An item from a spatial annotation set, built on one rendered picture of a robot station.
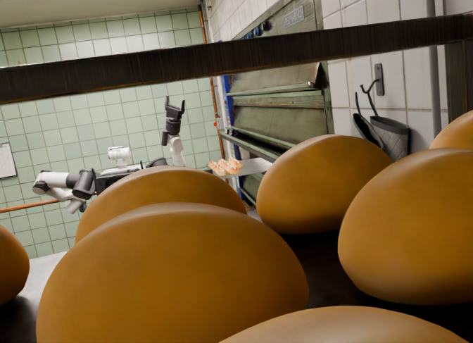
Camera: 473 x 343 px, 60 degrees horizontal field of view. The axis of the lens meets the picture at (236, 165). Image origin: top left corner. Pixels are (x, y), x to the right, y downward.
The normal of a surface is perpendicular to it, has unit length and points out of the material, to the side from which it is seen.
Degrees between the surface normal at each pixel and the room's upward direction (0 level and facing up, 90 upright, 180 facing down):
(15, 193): 90
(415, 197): 48
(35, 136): 90
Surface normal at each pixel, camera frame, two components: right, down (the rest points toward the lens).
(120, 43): 0.19, 0.15
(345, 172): 0.18, -0.33
